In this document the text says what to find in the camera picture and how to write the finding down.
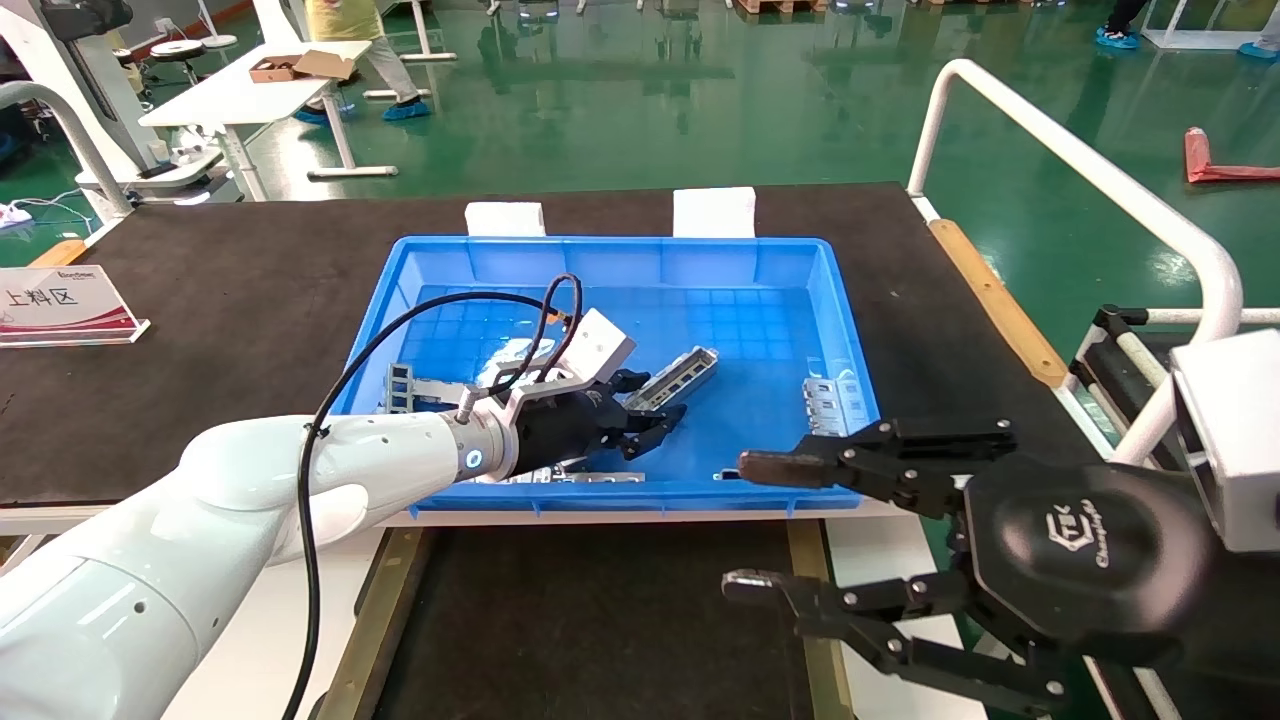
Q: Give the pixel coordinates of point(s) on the wooden pallet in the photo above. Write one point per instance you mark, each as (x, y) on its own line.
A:
(780, 6)

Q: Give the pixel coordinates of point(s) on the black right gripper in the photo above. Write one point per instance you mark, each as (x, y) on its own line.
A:
(1090, 560)

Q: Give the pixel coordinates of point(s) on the white power strip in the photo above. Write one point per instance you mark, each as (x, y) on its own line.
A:
(12, 214)

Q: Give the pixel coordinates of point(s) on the blue shoe cover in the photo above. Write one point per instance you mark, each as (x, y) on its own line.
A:
(1260, 50)

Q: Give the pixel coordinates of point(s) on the open cardboard box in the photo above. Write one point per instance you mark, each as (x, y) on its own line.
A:
(300, 68)

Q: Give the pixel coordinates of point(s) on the black roller stand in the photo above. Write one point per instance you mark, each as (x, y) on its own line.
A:
(1110, 365)

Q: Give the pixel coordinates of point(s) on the person in yellow coat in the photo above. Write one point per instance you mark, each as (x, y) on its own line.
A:
(345, 20)

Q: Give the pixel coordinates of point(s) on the black table mat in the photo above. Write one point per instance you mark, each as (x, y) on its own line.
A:
(240, 300)

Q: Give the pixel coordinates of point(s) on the long wooden edge strip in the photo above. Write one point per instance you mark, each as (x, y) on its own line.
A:
(995, 300)

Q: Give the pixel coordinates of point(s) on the silver ladder frame part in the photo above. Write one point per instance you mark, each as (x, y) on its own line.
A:
(399, 385)

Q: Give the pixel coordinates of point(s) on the black container mat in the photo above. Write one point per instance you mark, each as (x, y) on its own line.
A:
(600, 620)

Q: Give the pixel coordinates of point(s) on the person with blue shoe covers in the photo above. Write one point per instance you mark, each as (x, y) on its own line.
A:
(1118, 30)

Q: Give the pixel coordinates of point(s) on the silver flat bar part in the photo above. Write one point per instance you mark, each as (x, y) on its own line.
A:
(440, 390)

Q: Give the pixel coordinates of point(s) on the white machine stand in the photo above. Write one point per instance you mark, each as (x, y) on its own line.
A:
(90, 90)

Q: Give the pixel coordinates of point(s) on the white label card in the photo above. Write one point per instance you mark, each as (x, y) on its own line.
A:
(714, 212)
(505, 220)

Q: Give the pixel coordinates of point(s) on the blue plastic bin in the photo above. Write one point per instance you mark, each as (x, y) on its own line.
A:
(760, 330)

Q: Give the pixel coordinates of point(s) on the silver clip bracket part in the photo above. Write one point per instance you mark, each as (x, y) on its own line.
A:
(835, 405)

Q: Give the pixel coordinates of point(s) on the long silver strip part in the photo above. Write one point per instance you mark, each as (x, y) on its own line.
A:
(600, 478)

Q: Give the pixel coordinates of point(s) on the white label card right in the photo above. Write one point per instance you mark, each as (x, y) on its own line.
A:
(714, 212)

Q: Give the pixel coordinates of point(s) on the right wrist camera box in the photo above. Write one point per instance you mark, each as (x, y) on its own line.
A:
(1235, 430)

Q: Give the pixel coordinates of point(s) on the grey curved tube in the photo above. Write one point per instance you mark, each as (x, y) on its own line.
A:
(75, 130)

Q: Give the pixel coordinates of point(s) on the silver slotted metal part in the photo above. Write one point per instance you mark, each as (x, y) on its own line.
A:
(690, 368)

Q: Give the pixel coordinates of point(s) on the acrylic sign card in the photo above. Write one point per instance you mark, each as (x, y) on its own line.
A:
(60, 305)

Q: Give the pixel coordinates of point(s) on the round stool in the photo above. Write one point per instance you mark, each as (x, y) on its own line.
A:
(178, 50)

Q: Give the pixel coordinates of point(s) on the white label card left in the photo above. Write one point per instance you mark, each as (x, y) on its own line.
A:
(505, 220)

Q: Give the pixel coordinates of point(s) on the white tube railing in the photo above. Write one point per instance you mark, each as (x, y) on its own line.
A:
(1100, 170)

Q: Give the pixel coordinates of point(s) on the short wooden edge strip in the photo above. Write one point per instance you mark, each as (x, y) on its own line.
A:
(60, 254)

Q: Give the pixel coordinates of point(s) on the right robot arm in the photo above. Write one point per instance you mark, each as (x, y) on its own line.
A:
(1250, 640)

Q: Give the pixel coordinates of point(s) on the white background desk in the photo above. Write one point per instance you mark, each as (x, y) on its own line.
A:
(420, 40)

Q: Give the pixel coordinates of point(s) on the red folded object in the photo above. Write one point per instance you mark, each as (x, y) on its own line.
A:
(1220, 170)

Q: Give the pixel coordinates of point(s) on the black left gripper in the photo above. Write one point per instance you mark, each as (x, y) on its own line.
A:
(565, 430)

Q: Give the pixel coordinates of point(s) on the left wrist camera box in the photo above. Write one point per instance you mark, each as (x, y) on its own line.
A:
(598, 345)

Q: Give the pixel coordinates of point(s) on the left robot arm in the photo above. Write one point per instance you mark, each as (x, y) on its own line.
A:
(250, 480)

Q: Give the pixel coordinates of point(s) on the brass edge strip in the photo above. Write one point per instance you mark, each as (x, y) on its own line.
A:
(808, 545)
(385, 600)

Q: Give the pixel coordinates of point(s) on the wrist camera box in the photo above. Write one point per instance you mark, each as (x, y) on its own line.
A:
(598, 345)
(1235, 430)

